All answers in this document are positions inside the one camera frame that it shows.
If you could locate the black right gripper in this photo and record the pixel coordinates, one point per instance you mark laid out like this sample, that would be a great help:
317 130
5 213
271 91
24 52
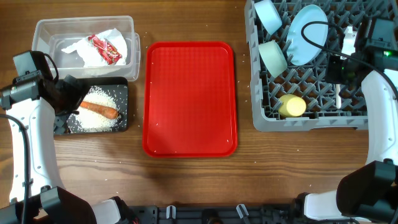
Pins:
331 75

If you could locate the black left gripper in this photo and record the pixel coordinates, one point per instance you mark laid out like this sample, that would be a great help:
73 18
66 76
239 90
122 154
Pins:
75 88

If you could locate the pile of white rice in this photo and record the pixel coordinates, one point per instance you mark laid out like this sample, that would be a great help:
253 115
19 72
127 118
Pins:
87 121

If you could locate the orange carrot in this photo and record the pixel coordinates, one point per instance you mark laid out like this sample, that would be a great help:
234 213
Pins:
107 112

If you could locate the light blue plate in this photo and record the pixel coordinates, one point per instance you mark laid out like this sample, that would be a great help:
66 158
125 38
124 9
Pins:
302 51

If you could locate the red candy wrapper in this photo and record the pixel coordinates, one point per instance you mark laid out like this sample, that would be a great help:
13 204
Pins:
106 49

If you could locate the white paper napkin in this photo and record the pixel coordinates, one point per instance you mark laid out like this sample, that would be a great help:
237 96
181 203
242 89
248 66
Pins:
90 55

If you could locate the mint green bowl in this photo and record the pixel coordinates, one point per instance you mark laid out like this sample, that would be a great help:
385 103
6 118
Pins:
273 58

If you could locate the white plastic spoon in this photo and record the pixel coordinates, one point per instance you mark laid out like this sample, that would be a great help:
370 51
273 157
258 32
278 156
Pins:
338 100

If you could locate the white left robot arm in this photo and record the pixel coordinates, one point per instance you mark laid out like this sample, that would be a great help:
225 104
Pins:
32 104

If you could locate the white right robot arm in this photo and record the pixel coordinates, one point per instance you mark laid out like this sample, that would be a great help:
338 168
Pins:
369 193

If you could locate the black food waste tray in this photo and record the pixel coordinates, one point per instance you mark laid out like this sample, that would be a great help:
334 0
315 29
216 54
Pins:
119 88

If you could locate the clear plastic waste bin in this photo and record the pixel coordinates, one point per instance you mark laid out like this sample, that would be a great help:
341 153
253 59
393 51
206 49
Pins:
53 35

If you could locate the grey dishwasher rack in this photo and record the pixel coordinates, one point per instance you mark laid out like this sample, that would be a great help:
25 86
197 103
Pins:
306 81

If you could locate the yellow cup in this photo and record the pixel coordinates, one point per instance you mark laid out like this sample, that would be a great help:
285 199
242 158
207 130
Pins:
291 106

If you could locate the red plastic tray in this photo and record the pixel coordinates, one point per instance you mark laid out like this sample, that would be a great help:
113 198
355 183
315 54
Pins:
190 100

